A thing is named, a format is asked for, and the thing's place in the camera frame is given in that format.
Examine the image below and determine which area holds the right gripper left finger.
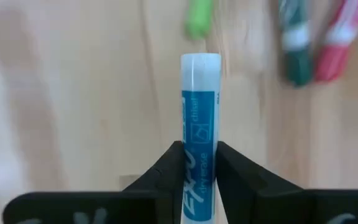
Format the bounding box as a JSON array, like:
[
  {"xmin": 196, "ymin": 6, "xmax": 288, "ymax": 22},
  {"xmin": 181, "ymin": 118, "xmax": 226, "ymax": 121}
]
[{"xmin": 3, "ymin": 141, "xmax": 186, "ymax": 224}]

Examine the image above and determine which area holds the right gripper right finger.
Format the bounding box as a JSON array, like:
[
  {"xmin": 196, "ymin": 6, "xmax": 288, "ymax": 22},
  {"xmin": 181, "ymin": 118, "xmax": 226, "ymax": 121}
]
[{"xmin": 215, "ymin": 141, "xmax": 358, "ymax": 224}]

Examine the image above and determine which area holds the teal Expo marker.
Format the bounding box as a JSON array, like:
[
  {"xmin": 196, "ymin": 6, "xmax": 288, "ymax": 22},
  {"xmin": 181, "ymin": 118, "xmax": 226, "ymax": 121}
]
[{"xmin": 180, "ymin": 52, "xmax": 223, "ymax": 224}]

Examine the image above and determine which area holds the dark green Expo marker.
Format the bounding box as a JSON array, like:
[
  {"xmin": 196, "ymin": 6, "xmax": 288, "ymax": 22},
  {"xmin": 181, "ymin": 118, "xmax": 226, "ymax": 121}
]
[{"xmin": 277, "ymin": 0, "xmax": 314, "ymax": 87}]

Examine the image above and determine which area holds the pink Expo marker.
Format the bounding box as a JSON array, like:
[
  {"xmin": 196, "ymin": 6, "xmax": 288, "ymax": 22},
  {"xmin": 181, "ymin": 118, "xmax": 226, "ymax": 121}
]
[{"xmin": 314, "ymin": 0, "xmax": 358, "ymax": 83}]

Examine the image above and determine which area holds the light green Expo marker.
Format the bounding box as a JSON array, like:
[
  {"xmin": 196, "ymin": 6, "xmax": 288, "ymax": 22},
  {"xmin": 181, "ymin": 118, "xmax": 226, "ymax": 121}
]
[{"xmin": 183, "ymin": 0, "xmax": 214, "ymax": 40}]

